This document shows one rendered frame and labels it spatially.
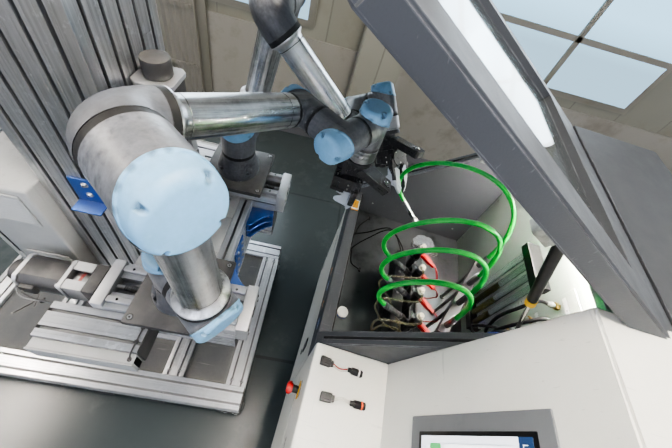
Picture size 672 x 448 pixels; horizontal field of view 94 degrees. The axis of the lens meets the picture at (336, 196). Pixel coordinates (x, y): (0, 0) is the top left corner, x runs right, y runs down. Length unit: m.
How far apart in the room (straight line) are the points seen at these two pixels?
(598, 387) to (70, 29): 0.94
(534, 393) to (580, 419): 0.07
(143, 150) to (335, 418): 0.81
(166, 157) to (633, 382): 0.66
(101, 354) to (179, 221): 0.74
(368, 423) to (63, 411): 1.50
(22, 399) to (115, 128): 1.88
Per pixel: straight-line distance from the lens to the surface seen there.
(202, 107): 0.55
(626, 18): 2.95
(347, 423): 1.00
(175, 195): 0.37
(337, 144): 0.63
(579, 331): 0.67
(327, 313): 1.07
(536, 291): 0.66
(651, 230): 1.05
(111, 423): 2.04
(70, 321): 1.14
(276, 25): 0.87
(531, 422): 0.69
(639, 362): 0.67
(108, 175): 0.40
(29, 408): 2.18
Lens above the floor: 1.94
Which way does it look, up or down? 48 degrees down
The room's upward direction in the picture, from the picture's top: 19 degrees clockwise
